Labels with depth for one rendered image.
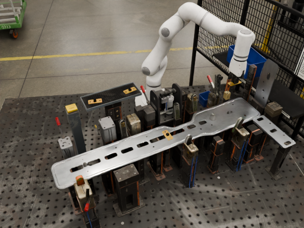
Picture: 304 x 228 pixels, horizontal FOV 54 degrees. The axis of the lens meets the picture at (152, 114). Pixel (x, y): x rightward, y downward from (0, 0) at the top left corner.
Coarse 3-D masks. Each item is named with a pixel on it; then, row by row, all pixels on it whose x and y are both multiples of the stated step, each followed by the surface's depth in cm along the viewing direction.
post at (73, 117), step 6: (66, 114) 184; (72, 114) 180; (78, 114) 182; (72, 120) 182; (78, 120) 184; (72, 126) 185; (78, 126) 188; (72, 132) 192; (78, 132) 191; (78, 138) 194; (78, 144) 198; (84, 144) 200; (78, 150) 201; (84, 150) 203
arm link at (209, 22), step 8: (208, 16) 166; (200, 24) 169; (208, 24) 166; (216, 24) 165; (224, 24) 165; (232, 24) 168; (240, 24) 170; (216, 32) 166; (224, 32) 167; (232, 32) 171
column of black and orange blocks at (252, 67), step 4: (252, 68) 207; (256, 68) 208; (248, 72) 213; (252, 72) 209; (248, 76) 214; (252, 76) 212; (248, 80) 216; (252, 80) 214; (248, 84) 217; (244, 88) 222; (248, 88) 219; (244, 92) 224; (248, 92) 222; (244, 96) 225; (248, 96) 225
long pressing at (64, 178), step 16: (208, 112) 201; (224, 112) 201; (240, 112) 201; (256, 112) 201; (160, 128) 189; (176, 128) 189; (192, 128) 189; (208, 128) 189; (224, 128) 190; (112, 144) 179; (128, 144) 179; (160, 144) 179; (176, 144) 180; (64, 160) 169; (80, 160) 170; (112, 160) 170; (128, 160) 170; (64, 176) 161; (96, 176) 163
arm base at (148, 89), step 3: (147, 87) 229; (150, 87) 227; (156, 87) 226; (159, 87) 229; (147, 90) 231; (150, 90) 229; (156, 90) 229; (147, 93) 233; (144, 96) 245; (147, 96) 236; (144, 99) 243; (144, 102) 240
